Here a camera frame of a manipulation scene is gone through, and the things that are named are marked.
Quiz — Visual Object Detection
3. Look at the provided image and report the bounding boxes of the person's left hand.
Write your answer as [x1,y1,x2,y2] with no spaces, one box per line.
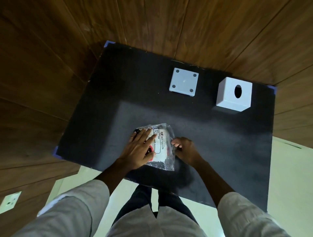
[119,129,157,171]

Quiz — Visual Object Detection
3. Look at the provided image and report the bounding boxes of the person's right hand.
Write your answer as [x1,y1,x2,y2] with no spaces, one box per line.
[171,137,205,168]

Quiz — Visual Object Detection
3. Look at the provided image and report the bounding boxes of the clear plastic tissue packet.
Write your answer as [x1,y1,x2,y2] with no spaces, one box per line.
[133,123,176,171]

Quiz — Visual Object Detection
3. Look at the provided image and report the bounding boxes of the person's left forearm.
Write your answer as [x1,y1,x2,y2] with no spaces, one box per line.
[94,158,137,196]

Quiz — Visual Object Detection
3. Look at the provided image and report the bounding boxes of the person's right forearm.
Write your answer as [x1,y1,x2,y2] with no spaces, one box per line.
[189,157,237,208]

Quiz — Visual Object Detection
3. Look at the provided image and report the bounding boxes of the dark trousers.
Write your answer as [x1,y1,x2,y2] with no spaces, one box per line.
[111,184,199,226]

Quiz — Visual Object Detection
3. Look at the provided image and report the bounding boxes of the black foam mat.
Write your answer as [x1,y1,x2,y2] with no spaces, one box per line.
[52,40,278,213]

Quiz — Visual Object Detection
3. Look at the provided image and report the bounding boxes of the white box with round hole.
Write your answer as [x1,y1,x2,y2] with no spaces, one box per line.
[216,77,253,112]

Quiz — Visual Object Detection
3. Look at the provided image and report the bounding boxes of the white shirt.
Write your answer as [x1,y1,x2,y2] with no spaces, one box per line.
[12,179,292,237]

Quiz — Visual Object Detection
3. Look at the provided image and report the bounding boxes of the white square base plate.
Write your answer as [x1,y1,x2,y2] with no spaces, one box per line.
[169,68,199,97]

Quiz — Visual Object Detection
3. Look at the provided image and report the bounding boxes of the white wall socket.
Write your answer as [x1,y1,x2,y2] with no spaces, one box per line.
[0,191,22,214]

